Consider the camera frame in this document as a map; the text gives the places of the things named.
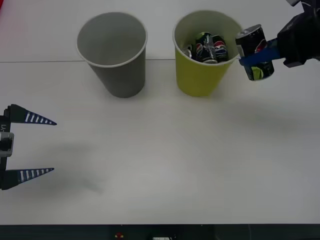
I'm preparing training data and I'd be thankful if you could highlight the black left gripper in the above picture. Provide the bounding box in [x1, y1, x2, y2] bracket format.
[0, 103, 58, 191]

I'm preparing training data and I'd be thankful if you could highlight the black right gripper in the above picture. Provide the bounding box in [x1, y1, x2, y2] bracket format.
[238, 9, 320, 69]

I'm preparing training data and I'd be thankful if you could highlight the black can yellow-green print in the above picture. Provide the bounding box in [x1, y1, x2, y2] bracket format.
[235, 23, 275, 82]

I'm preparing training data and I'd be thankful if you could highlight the dark blue can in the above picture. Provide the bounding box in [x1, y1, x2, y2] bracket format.
[194, 42, 205, 61]
[212, 34, 230, 62]

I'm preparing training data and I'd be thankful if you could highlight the black can green rim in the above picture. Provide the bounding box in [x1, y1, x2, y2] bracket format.
[198, 31, 218, 64]

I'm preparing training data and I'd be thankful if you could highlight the yellow-green plastic waste bin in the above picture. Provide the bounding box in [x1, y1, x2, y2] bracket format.
[172, 9, 243, 98]

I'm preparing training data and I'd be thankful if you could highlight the crushed silver can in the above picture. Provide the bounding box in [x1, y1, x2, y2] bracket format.
[183, 43, 196, 59]

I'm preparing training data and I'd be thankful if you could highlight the dark robot torso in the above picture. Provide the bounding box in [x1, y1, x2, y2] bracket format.
[0, 224, 320, 240]

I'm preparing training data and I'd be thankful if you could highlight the grey plastic waste bin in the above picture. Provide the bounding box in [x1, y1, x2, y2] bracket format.
[75, 11, 148, 99]

